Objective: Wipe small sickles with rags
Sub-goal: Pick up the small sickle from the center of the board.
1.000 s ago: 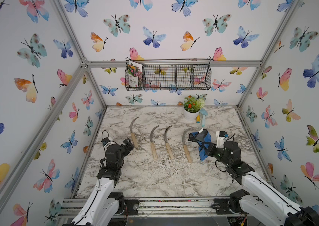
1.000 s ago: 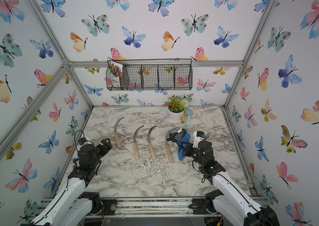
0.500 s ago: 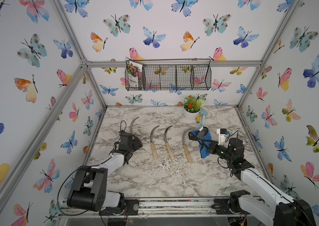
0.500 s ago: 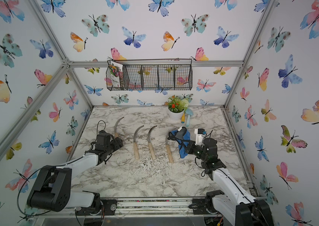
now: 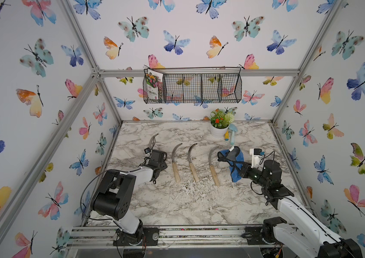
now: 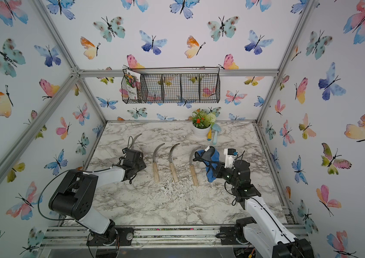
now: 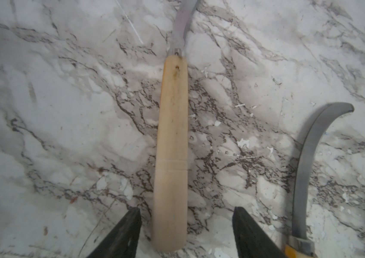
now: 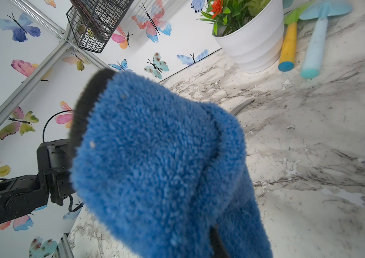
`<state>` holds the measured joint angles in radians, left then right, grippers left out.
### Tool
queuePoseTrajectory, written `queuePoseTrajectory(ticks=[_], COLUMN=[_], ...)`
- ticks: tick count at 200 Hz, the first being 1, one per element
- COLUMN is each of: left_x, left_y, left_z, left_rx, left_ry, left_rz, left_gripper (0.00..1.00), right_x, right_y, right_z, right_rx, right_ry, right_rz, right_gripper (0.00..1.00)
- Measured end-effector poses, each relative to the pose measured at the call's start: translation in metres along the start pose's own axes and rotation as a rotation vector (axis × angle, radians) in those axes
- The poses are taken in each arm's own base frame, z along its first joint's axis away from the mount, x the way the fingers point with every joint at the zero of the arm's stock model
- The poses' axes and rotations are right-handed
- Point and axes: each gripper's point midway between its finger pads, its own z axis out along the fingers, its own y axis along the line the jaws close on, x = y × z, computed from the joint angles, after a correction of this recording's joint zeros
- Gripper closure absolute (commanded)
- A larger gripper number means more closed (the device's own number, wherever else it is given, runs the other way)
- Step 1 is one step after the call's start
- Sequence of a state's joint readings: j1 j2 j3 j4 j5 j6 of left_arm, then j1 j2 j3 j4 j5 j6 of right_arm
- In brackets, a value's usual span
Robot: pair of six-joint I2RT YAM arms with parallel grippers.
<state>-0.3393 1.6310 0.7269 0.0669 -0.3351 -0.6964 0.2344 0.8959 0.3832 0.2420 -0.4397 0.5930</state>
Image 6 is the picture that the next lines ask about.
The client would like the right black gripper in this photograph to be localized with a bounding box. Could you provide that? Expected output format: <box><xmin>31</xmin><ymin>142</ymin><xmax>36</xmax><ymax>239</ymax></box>
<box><xmin>210</xmin><ymin>160</ymin><xmax>240</xmax><ymax>191</ymax></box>

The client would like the blue grey rag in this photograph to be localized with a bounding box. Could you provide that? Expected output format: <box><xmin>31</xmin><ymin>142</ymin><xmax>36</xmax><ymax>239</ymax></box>
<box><xmin>193</xmin><ymin>146</ymin><xmax>220</xmax><ymax>183</ymax></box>

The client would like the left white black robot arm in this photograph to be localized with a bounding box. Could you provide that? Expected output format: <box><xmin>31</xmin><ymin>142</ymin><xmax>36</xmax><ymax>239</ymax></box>
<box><xmin>49</xmin><ymin>148</ymin><xmax>147</xmax><ymax>246</ymax></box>

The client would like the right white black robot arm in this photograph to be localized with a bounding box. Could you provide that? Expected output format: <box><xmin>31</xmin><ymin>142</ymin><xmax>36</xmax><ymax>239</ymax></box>
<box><xmin>192</xmin><ymin>146</ymin><xmax>314</xmax><ymax>258</ymax></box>

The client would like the white pot with plant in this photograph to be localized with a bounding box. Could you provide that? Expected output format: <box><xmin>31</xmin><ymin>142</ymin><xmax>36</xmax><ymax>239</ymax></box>
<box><xmin>189</xmin><ymin>109</ymin><xmax>217</xmax><ymax>139</ymax></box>

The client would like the seed packet in basket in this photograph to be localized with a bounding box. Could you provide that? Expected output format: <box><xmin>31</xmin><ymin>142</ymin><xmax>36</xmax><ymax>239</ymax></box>
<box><xmin>124</xmin><ymin>69</ymin><xmax>141</xmax><ymax>100</ymax></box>

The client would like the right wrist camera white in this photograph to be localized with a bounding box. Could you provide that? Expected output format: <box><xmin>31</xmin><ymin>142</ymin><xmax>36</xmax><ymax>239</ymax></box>
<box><xmin>223</xmin><ymin>148</ymin><xmax>238</xmax><ymax>168</ymax></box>

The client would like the black wire wall basket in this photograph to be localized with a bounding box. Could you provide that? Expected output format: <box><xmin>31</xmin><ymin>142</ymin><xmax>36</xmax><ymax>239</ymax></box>
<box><xmin>121</xmin><ymin>67</ymin><xmax>221</xmax><ymax>104</ymax></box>

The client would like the aluminium front rail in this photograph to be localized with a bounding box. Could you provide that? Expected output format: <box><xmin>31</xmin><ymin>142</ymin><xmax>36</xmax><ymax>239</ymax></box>
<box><xmin>40</xmin><ymin>225</ymin><xmax>312</xmax><ymax>249</ymax></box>

